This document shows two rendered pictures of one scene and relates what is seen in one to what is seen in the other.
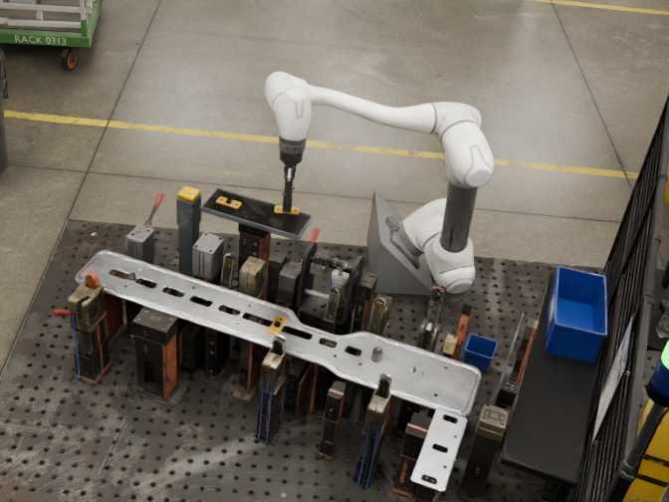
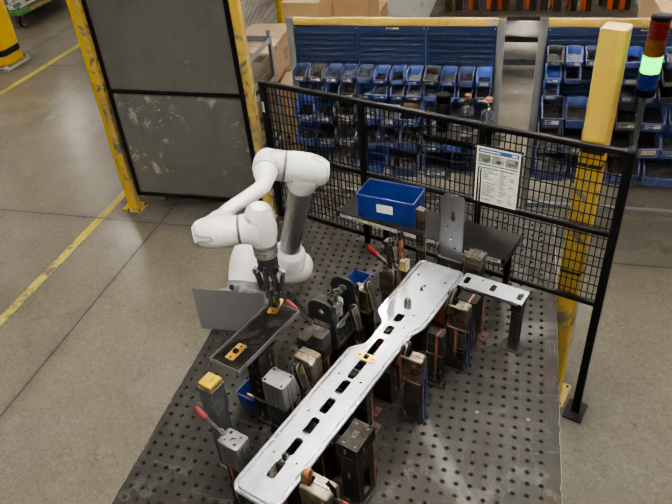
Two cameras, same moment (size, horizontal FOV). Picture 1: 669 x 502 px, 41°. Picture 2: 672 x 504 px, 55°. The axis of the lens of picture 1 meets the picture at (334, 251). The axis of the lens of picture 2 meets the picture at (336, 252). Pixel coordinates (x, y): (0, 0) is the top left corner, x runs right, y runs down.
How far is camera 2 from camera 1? 244 cm
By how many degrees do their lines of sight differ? 54
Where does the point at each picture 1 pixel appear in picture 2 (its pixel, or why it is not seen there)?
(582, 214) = (131, 250)
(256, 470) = (454, 426)
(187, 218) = (223, 398)
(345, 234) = (75, 399)
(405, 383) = (434, 295)
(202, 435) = (416, 460)
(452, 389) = (440, 274)
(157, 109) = not seen: outside the picture
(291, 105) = (269, 214)
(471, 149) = (315, 159)
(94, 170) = not seen: outside the picture
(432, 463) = (506, 293)
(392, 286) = not seen: hidden behind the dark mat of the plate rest
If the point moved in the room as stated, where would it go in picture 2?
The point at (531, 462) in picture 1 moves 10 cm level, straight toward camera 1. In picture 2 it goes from (508, 249) to (528, 256)
